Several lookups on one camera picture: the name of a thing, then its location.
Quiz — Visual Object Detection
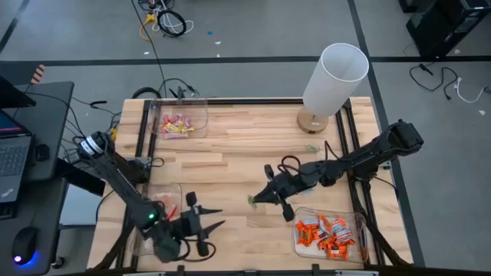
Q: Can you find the clear plastic bin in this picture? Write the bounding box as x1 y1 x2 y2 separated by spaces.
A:
147 97 210 140
292 206 369 265
130 182 184 257

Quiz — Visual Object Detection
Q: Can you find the black desk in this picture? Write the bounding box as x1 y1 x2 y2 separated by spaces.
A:
0 80 76 276

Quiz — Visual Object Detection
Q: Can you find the white charger cable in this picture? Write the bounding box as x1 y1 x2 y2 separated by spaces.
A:
453 77 491 104

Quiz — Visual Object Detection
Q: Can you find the black aluminium table frame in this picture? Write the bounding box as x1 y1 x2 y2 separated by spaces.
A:
87 97 414 276

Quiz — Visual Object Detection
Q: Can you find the black laptop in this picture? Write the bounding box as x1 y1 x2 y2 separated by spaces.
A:
0 109 35 222

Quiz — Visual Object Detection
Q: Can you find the silver striped candy wrapper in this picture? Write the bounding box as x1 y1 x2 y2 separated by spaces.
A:
331 218 352 241

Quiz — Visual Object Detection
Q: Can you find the long black floor cable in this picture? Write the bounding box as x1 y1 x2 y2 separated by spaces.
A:
130 0 166 99

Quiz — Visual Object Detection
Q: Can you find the orange Reese's candy pack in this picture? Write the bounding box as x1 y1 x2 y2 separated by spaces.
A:
318 235 348 256

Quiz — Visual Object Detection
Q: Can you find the black computer mouse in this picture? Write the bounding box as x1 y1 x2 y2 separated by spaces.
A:
11 226 38 265

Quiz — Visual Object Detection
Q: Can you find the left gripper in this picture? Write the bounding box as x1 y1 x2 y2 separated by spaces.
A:
180 191 226 258

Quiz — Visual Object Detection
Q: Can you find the white shade table lamp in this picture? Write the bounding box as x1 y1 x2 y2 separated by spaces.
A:
296 42 370 135

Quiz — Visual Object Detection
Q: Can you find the yellow floor cable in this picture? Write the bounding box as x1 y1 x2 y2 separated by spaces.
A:
138 13 158 41

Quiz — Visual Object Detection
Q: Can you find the white floor cable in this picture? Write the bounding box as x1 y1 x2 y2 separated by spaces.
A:
152 0 195 35

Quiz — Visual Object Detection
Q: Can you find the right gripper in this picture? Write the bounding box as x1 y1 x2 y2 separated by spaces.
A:
252 163 319 222

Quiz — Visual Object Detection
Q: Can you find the orange black hazard tape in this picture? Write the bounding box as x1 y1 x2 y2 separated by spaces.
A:
30 64 47 85

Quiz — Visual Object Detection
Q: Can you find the black coiled floor cable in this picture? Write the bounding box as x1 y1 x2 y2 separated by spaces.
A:
157 9 188 38

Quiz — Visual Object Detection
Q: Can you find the black monitor back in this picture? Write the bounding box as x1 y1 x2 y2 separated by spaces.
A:
0 75 38 109

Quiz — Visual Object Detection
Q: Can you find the small black desk device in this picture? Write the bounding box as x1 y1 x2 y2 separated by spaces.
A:
33 143 50 162

